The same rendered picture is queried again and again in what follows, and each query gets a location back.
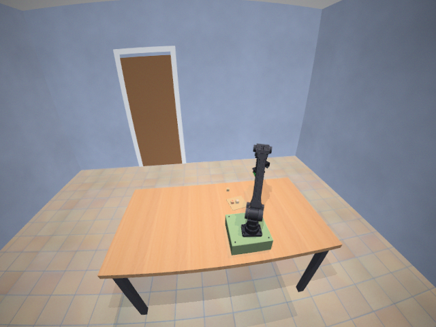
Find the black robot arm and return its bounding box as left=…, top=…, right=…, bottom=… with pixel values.
left=241, top=144, right=272, bottom=237

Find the beige flat mat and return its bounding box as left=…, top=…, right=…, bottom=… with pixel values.
left=226, top=196, right=246, bottom=211

